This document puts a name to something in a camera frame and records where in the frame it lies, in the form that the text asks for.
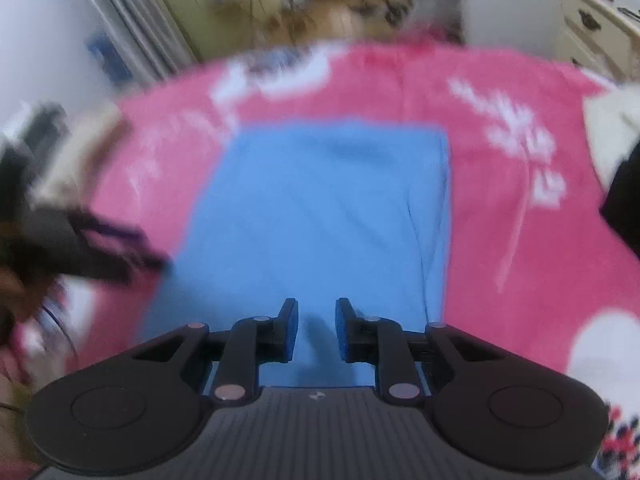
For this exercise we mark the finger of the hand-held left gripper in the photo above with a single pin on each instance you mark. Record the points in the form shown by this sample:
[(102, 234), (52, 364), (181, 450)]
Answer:
[(125, 255)]

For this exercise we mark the person's green fuzzy clothing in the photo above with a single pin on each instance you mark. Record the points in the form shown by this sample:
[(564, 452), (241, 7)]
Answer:
[(12, 425)]

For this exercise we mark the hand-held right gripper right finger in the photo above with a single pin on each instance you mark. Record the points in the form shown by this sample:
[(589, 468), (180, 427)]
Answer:
[(345, 330)]

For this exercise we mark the stack of grey clothes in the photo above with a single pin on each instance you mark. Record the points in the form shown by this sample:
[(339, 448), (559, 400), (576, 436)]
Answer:
[(30, 150)]

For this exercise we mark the light blue garment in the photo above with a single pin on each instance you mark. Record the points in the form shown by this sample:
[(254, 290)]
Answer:
[(310, 210)]

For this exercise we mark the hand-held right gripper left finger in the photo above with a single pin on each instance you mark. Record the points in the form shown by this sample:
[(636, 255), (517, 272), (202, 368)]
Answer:
[(289, 330)]

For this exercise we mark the cream nightstand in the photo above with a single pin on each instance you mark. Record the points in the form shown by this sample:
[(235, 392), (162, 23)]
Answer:
[(600, 30)]

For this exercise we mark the folded beige garment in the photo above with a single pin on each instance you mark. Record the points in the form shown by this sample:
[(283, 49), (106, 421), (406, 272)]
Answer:
[(80, 155)]

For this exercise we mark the blue water jug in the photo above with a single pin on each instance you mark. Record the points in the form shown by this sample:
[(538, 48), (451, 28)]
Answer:
[(107, 57)]

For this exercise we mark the black cloth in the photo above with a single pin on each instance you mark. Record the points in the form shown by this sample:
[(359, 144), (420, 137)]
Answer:
[(625, 210)]

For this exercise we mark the pink floral blanket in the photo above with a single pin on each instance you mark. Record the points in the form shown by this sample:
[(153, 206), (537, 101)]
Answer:
[(500, 260)]

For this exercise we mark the grey curtain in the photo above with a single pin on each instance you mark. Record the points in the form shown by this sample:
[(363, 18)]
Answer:
[(130, 15)]

